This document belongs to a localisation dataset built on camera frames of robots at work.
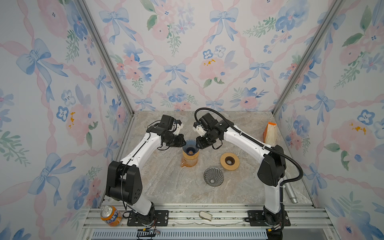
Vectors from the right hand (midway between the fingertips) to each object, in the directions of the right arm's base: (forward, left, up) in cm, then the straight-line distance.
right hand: (198, 144), depth 85 cm
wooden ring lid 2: (-8, -19, -13) cm, 25 cm away
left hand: (+1, +7, +1) cm, 8 cm away
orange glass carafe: (-4, +5, -12) cm, 14 cm away
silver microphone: (-22, -50, -13) cm, 56 cm away
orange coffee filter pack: (+11, -46, -5) cm, 48 cm away
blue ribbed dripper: (0, +4, -4) cm, 6 cm away
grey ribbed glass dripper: (-15, -9, -11) cm, 20 cm away
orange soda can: (-36, +38, -3) cm, 52 cm away
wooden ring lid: (-5, +4, -5) cm, 8 cm away
